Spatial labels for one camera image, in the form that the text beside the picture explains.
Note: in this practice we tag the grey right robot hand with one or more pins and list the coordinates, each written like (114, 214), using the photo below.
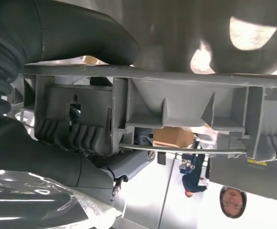
(57, 28)

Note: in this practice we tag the brown cardboard box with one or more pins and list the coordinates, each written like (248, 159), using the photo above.
(172, 136)

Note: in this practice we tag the blue and chrome bottle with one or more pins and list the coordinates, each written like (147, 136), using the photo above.
(193, 177)

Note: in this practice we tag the person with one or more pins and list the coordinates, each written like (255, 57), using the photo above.
(232, 202)

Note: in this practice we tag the glossy clear plastic film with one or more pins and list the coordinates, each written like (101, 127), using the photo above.
(33, 205)

